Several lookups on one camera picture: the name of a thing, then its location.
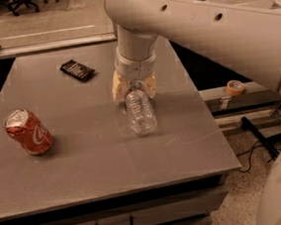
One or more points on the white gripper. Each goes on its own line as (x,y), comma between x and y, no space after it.
(135,69)

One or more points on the clear plastic water bottle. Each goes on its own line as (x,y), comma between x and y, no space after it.
(139,110)

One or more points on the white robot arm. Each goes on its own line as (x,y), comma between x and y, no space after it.
(245,40)

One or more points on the black snack wrapper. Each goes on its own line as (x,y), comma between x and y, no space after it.
(77,70)

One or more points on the orange tape roll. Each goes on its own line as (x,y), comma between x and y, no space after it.
(235,87)

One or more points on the red Coca-Cola can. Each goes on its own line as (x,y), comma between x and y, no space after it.
(24,127)

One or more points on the black wheeled stand leg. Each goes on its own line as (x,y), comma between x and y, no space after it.
(267,142)

